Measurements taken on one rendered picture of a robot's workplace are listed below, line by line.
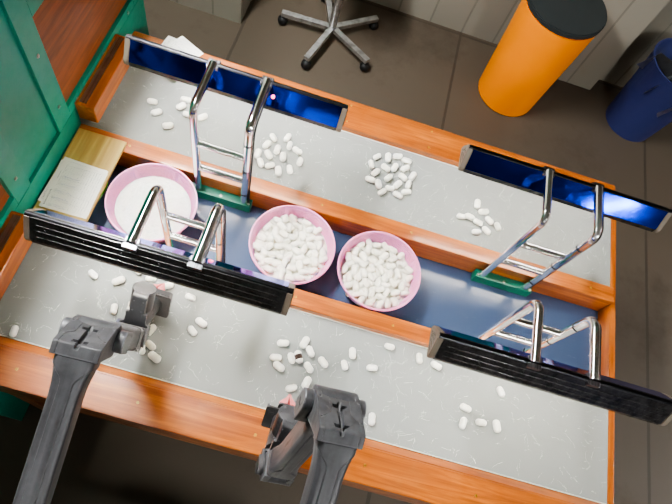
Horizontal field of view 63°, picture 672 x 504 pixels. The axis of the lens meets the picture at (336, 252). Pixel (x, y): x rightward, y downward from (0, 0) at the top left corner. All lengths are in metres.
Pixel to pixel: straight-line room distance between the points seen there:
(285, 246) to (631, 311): 1.94
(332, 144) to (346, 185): 0.17
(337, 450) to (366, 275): 0.91
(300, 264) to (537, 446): 0.87
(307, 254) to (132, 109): 0.75
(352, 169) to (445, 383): 0.76
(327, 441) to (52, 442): 0.42
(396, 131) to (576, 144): 1.65
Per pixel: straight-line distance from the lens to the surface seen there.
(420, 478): 1.61
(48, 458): 1.00
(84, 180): 1.80
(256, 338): 1.60
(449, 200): 1.94
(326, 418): 0.89
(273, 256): 1.70
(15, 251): 1.66
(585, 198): 1.73
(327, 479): 0.91
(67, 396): 0.97
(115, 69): 1.93
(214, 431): 1.53
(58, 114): 1.79
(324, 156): 1.89
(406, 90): 3.19
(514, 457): 1.75
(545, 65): 3.04
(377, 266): 1.74
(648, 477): 2.92
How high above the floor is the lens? 2.29
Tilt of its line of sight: 64 degrees down
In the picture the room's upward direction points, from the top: 25 degrees clockwise
